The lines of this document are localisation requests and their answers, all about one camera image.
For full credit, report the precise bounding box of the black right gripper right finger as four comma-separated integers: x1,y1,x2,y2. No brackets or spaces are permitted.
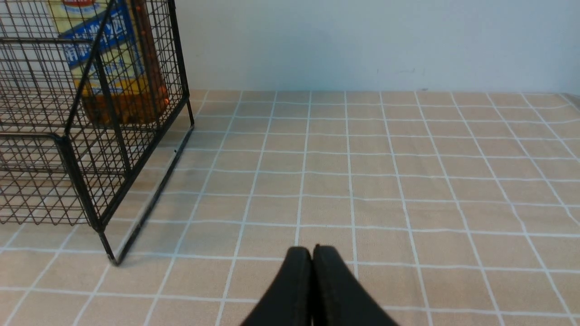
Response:
313,244,398,326

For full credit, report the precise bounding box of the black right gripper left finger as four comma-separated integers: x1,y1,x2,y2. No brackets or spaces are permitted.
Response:
241,246,312,326

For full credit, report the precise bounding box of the amber cooking wine bottle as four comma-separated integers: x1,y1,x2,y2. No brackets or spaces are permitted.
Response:
48,0,169,126

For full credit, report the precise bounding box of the black wire mesh shelf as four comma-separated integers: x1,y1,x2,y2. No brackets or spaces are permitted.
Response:
0,0,194,266

